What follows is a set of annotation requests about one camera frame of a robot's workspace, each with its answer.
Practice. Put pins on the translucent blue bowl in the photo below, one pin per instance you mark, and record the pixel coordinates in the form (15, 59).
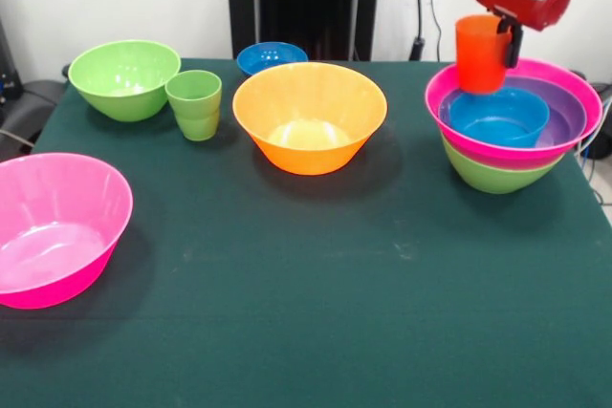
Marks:
(497, 121)

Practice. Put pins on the purple plastic bowl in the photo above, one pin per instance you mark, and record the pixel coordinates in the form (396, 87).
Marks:
(566, 114)

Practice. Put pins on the orange plastic bowl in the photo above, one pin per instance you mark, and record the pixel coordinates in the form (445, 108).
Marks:
(311, 102)

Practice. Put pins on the black equipment box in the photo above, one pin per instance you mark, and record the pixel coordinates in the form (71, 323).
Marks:
(7, 64)

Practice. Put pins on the pink plastic bowl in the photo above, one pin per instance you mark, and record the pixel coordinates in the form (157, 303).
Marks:
(57, 217)
(550, 73)

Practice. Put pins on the dark green tablecloth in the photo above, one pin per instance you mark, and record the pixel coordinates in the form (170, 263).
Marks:
(306, 331)

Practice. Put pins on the orange-red plastic cup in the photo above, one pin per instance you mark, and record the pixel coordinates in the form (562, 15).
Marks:
(480, 59)

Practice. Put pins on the green plastic cup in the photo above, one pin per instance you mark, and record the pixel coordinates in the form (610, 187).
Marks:
(196, 116)

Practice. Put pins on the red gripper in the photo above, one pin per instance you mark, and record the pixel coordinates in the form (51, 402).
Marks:
(526, 4)

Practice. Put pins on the dark blue bowl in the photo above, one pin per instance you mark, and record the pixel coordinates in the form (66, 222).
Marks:
(268, 57)

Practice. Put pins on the green plastic bowl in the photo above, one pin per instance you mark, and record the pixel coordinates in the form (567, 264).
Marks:
(497, 181)
(124, 73)

